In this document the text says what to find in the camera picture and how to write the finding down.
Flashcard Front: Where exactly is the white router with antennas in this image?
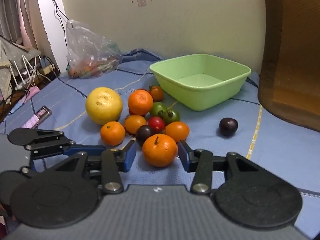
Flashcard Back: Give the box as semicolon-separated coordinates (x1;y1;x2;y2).
9;54;42;90

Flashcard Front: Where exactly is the person's magenta garment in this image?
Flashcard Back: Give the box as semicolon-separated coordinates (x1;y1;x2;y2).
0;204;13;234

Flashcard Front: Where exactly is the clear plastic bag of vegetables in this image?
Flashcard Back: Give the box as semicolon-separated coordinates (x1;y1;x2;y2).
65;19;123;79

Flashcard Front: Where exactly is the orange tomato with stem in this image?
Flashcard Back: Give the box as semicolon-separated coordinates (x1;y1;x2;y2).
149;85;164;102

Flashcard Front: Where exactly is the grey patterned fabric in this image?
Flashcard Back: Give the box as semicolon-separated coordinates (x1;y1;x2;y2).
0;35;42;100

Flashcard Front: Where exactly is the small orange mandarin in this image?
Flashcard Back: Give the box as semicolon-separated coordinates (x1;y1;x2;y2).
100;121;126;146

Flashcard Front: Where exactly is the blue checked bedsheet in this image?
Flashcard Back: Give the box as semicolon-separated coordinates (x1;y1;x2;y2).
0;48;320;240

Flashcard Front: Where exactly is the yellow grapefruit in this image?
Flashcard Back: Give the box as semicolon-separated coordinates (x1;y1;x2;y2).
85;87;124;126

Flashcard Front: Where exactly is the light green tomato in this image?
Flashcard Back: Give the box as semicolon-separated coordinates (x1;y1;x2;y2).
149;102;168;117

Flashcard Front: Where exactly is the dark green tomato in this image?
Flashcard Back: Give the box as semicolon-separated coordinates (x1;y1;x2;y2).
161;109;181;124

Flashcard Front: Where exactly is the large mandarin with stem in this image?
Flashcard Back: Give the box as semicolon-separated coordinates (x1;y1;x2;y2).
142;133;179;168

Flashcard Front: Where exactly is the dark purple tomato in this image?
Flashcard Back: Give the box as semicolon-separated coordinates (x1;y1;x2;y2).
135;124;157;147
219;117;238;137

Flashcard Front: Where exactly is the green plastic basin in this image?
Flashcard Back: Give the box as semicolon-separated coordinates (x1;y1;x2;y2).
149;54;252;112

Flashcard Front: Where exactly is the pink cloth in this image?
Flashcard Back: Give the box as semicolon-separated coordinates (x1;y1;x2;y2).
15;86;40;105

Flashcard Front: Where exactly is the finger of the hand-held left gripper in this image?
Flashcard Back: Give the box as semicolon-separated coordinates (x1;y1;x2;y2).
21;150;75;178
7;128;107;157

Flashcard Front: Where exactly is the mobile phone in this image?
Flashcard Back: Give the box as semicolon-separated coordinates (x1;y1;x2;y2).
21;106;52;130

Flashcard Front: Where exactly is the beige power strip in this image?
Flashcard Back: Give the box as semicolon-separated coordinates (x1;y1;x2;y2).
39;64;56;75

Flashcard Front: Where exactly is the black wall cable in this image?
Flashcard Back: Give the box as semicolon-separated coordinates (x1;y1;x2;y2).
43;0;70;45

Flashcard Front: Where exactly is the red tomato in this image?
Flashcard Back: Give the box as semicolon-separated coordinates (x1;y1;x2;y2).
147;116;166;133
128;107;147;117

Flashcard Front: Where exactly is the pink and grey curtain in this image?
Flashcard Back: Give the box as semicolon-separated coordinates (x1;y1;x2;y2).
0;0;48;55

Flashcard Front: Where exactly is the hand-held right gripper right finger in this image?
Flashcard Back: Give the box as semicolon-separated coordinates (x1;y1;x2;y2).
178;140;262;195

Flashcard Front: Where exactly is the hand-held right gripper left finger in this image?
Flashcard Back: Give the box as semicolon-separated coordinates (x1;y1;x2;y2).
54;140;137;195

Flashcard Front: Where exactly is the brown cushion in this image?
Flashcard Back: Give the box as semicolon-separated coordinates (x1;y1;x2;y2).
258;0;320;132

